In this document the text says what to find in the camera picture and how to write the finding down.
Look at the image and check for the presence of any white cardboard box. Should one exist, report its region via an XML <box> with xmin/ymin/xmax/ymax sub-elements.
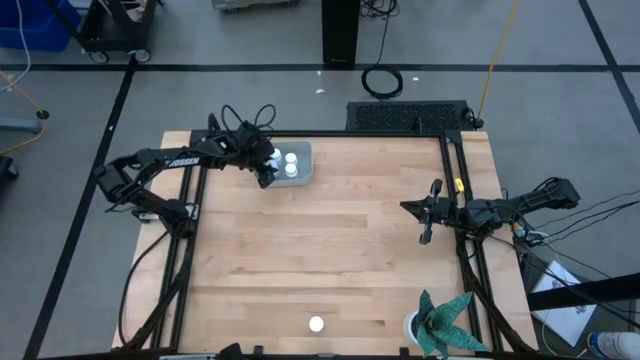
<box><xmin>530</xmin><ymin>259</ymin><xmax>599</xmax><ymax>349</ymax></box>

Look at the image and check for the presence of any person's shoe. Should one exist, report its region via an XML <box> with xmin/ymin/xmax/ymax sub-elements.
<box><xmin>587</xmin><ymin>331</ymin><xmax>640</xmax><ymax>360</ymax></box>

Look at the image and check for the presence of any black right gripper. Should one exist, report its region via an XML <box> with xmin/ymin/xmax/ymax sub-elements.
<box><xmin>399</xmin><ymin>178</ymin><xmax>459</xmax><ymax>246</ymax></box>

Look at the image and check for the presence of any yellow floor cable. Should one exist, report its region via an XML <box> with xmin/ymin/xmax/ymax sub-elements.
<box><xmin>0</xmin><ymin>69</ymin><xmax>47</xmax><ymax>156</ymax></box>

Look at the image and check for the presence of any white power strip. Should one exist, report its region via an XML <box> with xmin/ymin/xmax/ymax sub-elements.
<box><xmin>514</xmin><ymin>222</ymin><xmax>549</xmax><ymax>247</ymax></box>

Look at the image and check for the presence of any black aluminium table frame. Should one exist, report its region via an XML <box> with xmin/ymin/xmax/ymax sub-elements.
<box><xmin>112</xmin><ymin>112</ymin><xmax>540</xmax><ymax>360</ymax></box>

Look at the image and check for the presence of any black wheeled cart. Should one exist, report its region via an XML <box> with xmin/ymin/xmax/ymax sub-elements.
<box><xmin>47</xmin><ymin>0</ymin><xmax>164</xmax><ymax>65</ymax></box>

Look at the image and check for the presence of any grey trolley base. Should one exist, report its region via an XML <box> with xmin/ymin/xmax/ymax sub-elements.
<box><xmin>211</xmin><ymin>0</ymin><xmax>301</xmax><ymax>11</ymax></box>

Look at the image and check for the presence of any blue plastic bin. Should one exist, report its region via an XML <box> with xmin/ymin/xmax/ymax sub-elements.
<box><xmin>0</xmin><ymin>0</ymin><xmax>84</xmax><ymax>51</ymax></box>

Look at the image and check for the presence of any black floor object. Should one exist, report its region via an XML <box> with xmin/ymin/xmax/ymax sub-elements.
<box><xmin>0</xmin><ymin>155</ymin><xmax>20</xmax><ymax>191</ymax></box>

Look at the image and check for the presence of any grey stand base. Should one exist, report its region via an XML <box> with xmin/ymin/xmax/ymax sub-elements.
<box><xmin>0</xmin><ymin>109</ymin><xmax>51</xmax><ymax>135</ymax></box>

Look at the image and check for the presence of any white thin cable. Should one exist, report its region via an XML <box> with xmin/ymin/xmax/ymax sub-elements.
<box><xmin>0</xmin><ymin>0</ymin><xmax>32</xmax><ymax>94</ymax></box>

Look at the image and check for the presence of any grey plastic basket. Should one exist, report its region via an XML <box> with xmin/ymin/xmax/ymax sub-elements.
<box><xmin>267</xmin><ymin>140</ymin><xmax>315</xmax><ymax>188</ymax></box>

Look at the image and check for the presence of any yellow hanging cable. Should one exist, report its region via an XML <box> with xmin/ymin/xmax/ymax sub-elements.
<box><xmin>477</xmin><ymin>0</ymin><xmax>521</xmax><ymax>124</ymax></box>

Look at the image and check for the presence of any black upright column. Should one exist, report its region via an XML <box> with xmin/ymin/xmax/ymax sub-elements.
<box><xmin>321</xmin><ymin>0</ymin><xmax>362</xmax><ymax>66</ymax></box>

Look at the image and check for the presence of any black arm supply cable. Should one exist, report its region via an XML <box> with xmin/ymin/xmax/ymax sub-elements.
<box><xmin>118</xmin><ymin>232</ymin><xmax>171</xmax><ymax>346</ymax></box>

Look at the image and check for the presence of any black coiled cable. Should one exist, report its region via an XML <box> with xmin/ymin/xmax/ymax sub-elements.
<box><xmin>359</xmin><ymin>0</ymin><xmax>404</xmax><ymax>100</ymax></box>

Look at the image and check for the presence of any black floor beam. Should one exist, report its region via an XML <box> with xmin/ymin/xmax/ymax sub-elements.
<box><xmin>527</xmin><ymin>272</ymin><xmax>640</xmax><ymax>312</ymax></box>

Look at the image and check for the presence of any green plant in white pot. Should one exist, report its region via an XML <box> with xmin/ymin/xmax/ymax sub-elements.
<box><xmin>402</xmin><ymin>289</ymin><xmax>490</xmax><ymax>360</ymax></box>

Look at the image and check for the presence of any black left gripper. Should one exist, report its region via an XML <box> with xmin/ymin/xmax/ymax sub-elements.
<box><xmin>232</xmin><ymin>122</ymin><xmax>279</xmax><ymax>190</ymax></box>

